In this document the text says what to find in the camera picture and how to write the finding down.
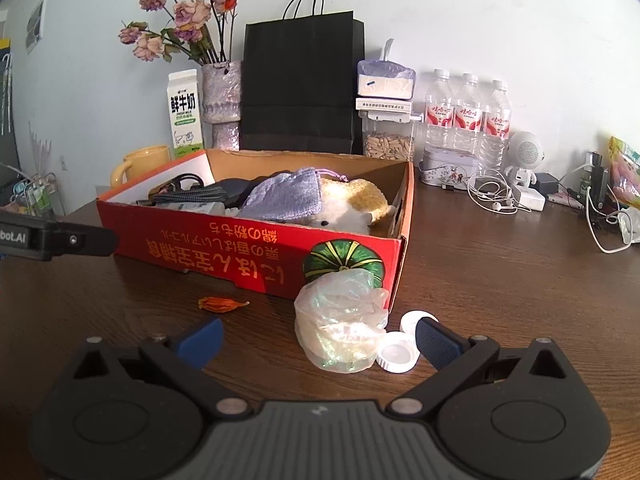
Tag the yellow mug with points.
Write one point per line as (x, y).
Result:
(145, 162)

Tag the clear seed container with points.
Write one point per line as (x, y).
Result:
(387, 145)

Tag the hanging clear umbrella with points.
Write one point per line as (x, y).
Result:
(6, 90)

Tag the white green milk carton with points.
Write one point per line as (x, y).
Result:
(186, 115)

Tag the black power adapter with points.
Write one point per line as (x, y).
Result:
(546, 182)

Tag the red cardboard box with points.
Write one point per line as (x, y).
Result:
(200, 245)

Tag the dried purple sprigs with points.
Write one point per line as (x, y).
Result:
(40, 150)

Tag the white decorated tin box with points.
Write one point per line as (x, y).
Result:
(445, 170)

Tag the black green device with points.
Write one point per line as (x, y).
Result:
(596, 180)

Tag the orange dried petal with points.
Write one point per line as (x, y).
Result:
(220, 304)

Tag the white round robot speaker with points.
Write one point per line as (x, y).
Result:
(525, 152)

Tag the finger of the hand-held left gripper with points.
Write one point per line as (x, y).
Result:
(90, 241)

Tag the iridescent plastic bag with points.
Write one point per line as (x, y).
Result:
(340, 320)

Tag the purple knit pouch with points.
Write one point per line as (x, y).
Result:
(290, 195)

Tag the black paper bag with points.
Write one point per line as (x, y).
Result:
(300, 85)

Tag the yellow pink snack bag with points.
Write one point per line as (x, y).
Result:
(626, 170)

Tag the white charger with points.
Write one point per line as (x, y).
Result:
(529, 199)

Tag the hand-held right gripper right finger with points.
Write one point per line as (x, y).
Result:
(440, 342)

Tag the dried rose bouquet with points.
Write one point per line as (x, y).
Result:
(190, 15)

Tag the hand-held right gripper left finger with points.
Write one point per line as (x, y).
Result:
(200, 342)

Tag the white earphones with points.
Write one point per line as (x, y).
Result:
(492, 192)

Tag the purple white vase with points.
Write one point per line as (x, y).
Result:
(222, 95)

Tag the clear water bottle red label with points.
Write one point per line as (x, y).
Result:
(467, 116)
(496, 122)
(440, 112)

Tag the yellow white plush toy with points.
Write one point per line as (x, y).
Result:
(357, 202)

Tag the white ribbed lid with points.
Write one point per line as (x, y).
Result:
(412, 321)
(397, 353)

